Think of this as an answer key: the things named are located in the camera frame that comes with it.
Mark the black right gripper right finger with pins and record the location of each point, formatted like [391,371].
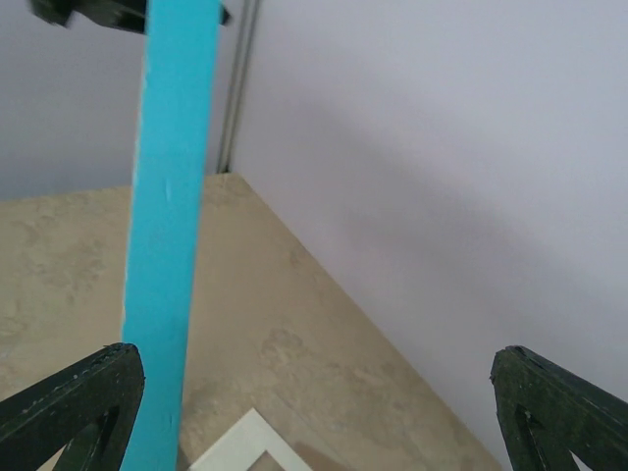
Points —
[548,416]

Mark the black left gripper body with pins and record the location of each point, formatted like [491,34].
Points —
[133,16]

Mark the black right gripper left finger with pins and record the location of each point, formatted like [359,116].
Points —
[84,413]

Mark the blue wooden picture frame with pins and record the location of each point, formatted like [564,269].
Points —
[167,183]

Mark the white mat board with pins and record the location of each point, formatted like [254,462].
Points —
[244,443]

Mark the aluminium corner post left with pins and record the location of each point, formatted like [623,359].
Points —
[243,46]

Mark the brown frame backing board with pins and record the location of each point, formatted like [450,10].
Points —
[317,460]

